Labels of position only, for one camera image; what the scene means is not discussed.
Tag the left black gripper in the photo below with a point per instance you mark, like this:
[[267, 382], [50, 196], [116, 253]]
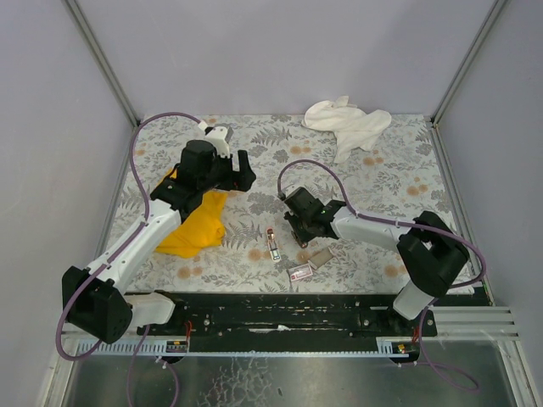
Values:
[[237, 176]]

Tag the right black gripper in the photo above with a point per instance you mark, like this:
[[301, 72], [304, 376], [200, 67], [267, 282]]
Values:
[[299, 226]]

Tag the brown staple box tray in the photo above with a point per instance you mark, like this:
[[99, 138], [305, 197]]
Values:
[[321, 258]]

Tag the white red staple box sleeve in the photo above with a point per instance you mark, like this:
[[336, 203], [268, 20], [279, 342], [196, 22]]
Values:
[[300, 272]]

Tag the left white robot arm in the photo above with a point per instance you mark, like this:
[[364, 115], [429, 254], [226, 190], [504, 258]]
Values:
[[95, 298]]

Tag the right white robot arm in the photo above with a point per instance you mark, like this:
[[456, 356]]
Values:
[[432, 256]]

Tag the yellow folded cloth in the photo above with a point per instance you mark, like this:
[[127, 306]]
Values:
[[202, 229]]

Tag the floral table mat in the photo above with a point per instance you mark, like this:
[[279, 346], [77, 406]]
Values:
[[399, 177]]

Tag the white crumpled cloth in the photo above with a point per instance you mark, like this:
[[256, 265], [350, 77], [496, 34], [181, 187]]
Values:
[[351, 126]]

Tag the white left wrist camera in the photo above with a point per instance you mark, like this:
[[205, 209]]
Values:
[[219, 136]]

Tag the left aluminium frame post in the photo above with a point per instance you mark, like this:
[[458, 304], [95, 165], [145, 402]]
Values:
[[89, 37]]

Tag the aluminium frame post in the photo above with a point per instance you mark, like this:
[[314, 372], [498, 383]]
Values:
[[490, 20], [89, 37]]

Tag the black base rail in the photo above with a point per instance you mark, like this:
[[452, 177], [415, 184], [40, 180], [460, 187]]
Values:
[[286, 322]]

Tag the white slotted cable duct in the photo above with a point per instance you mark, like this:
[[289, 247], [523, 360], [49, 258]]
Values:
[[163, 348]]

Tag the right aluminium frame post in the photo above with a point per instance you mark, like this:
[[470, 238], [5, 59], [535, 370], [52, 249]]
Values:
[[490, 20]]

